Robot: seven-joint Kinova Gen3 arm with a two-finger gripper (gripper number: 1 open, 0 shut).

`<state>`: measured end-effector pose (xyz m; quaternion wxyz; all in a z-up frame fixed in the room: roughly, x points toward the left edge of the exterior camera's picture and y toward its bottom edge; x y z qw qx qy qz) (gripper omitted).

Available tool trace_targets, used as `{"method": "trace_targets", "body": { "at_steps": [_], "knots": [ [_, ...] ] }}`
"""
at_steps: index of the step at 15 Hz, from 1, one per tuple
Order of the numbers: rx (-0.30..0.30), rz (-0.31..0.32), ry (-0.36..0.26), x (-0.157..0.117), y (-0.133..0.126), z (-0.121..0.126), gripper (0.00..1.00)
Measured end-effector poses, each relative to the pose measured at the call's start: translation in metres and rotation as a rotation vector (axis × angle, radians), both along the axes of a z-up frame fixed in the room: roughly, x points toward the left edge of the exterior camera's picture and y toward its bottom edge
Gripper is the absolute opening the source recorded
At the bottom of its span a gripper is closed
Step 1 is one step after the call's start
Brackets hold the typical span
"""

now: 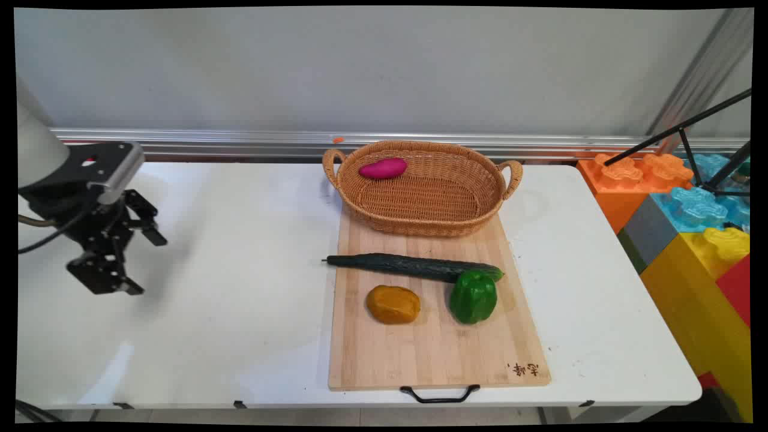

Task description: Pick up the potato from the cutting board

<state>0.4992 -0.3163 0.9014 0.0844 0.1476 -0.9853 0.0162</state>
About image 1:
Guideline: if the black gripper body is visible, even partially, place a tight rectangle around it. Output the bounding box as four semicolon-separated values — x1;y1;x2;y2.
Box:
20;183;134;262

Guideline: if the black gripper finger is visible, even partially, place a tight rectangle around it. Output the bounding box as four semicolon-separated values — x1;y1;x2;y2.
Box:
123;190;168;247
67;252;145;296

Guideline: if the orange-brown potato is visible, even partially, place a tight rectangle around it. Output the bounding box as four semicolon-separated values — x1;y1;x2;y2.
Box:
367;285;421;325

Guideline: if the purple sweet potato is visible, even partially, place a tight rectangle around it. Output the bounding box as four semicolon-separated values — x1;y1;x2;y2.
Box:
359;157;408;180

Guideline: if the dark green cucumber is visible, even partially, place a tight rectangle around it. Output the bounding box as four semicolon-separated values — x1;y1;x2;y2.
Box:
322;253;505;284

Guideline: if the woven wicker basket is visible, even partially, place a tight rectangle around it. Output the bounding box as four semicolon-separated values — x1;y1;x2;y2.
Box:
322;140;524;237

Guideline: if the bamboo cutting board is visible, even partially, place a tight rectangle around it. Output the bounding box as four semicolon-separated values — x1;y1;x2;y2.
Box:
328;211;552;392

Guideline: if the green bell pepper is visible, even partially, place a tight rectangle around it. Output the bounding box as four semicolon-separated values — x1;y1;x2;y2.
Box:
449;270;498;325

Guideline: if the orange foam block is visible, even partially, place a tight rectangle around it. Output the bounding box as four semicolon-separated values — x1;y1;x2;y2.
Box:
577;152;695;235

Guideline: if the grey foam block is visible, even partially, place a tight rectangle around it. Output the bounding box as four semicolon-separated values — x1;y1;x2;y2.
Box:
617;194;680;275

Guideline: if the black tripod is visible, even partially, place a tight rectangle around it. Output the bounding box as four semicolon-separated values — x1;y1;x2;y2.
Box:
604;88;752;199

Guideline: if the blue foam block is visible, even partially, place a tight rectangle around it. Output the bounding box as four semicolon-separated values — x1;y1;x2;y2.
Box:
650;152;752;235

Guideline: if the red foam block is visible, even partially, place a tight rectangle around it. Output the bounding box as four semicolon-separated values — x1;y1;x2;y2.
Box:
715;254;752;328

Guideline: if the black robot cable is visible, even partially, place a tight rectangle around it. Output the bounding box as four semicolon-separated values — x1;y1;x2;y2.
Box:
17;187;104;255

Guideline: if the aluminium wall rail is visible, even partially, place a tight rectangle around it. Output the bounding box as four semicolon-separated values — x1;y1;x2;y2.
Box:
50;127;751;161

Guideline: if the black cutting board handle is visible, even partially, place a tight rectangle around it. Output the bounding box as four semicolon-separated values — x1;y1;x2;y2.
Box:
400;385;481;404

